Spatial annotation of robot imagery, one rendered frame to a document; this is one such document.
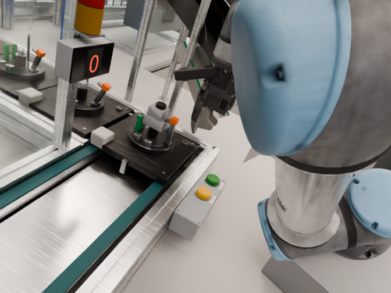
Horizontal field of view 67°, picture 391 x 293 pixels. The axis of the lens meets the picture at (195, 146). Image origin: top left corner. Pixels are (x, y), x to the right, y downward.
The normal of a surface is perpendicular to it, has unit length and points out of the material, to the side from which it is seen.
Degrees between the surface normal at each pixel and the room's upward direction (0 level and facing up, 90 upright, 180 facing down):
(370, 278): 44
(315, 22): 59
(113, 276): 0
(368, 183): 38
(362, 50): 74
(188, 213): 0
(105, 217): 0
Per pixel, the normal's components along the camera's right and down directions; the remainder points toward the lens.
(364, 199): -0.09, -0.46
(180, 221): -0.37, 0.39
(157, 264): 0.32, -0.80
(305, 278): -0.65, 0.21
